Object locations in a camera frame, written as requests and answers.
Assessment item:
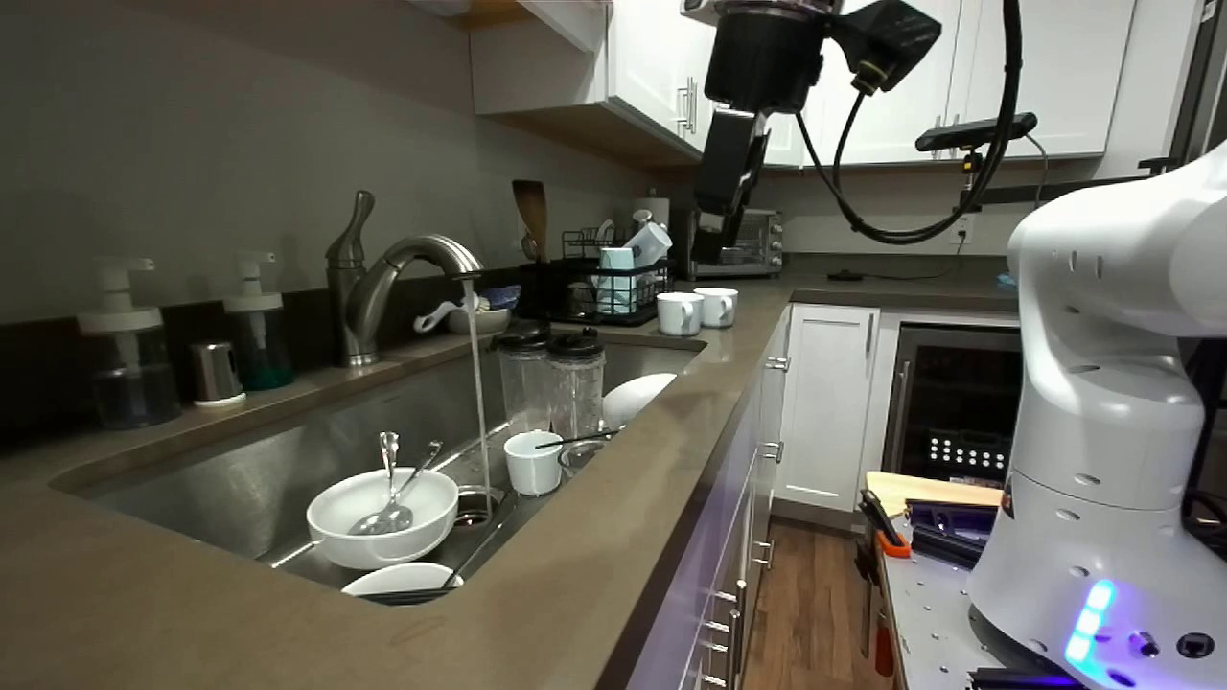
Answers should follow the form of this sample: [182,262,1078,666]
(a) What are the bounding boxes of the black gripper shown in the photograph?
[689,0,845,251]

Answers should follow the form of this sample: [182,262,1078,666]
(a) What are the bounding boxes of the brushed metal faucet handle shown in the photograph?
[320,189,382,320]

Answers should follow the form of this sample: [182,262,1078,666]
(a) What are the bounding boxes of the chrome kitchen faucet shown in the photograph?
[342,229,485,371]

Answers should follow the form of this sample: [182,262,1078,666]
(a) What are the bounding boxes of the stainless steel sink basin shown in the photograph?
[53,335,710,615]

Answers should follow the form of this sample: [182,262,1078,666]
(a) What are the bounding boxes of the silver toaster oven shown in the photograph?
[727,202,788,281]

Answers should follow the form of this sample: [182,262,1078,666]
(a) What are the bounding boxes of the white ceramic mug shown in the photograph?
[694,285,745,335]
[652,289,710,343]

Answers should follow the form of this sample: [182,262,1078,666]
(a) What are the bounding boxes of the wooden spatula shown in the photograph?
[510,177,556,267]

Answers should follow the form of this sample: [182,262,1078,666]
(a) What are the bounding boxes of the white tilted plate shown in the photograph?
[599,371,683,435]

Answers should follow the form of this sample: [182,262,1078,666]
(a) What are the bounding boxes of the white lower cabinet door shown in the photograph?
[773,302,885,514]

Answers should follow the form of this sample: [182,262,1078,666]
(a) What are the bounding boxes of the clear blender jar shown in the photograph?
[544,327,609,445]
[492,327,556,436]

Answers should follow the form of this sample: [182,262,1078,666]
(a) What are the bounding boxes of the white sponge holder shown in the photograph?
[410,289,512,343]

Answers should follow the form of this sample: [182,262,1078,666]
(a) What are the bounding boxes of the metal spoon in cup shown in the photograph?
[533,424,623,455]

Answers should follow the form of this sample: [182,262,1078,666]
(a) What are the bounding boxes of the black beverage cooler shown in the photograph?
[878,320,1029,486]

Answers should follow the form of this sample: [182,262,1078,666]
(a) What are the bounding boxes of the white upper cabinets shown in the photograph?
[470,0,1213,173]

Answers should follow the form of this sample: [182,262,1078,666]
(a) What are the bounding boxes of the small white cup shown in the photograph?
[498,428,566,504]

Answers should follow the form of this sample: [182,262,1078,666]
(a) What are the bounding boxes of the light wooden board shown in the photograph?
[859,467,1008,518]

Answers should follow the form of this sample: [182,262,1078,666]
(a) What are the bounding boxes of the dark blue box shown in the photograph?
[899,499,1004,569]

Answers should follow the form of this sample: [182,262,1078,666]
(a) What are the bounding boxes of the upright metal utensil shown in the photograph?
[377,428,402,510]

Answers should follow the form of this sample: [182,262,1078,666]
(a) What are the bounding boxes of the metal spoon in bowl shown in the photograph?
[347,436,452,536]

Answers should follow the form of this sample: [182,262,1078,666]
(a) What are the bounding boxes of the small green soap dispenser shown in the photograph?
[223,247,299,396]

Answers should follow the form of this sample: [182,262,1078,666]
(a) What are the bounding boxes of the white ceramic bowl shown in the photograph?
[303,464,464,577]

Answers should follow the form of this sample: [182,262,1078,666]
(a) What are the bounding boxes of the small white plate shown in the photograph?
[338,561,466,606]

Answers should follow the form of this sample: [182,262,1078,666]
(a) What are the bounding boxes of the large clear soap dispenser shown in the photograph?
[71,253,176,435]

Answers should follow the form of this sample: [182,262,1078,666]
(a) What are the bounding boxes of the black wire dish caddy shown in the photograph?
[565,223,680,327]

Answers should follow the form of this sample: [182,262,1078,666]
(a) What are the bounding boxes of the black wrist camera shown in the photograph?
[838,0,948,95]

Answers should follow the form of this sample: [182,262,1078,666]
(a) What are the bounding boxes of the black camera on stand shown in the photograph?
[911,111,1069,215]

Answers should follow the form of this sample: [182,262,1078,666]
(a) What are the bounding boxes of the cabinet drawers with metal handles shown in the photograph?
[623,299,796,690]

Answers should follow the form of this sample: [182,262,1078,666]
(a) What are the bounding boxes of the orange handled tool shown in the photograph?
[855,486,917,562]

